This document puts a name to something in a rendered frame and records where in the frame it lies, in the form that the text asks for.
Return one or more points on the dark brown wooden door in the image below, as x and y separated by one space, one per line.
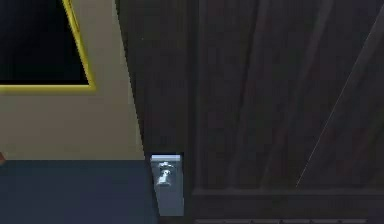
260 100

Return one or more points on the yellow framed dark picture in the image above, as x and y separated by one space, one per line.
36 40

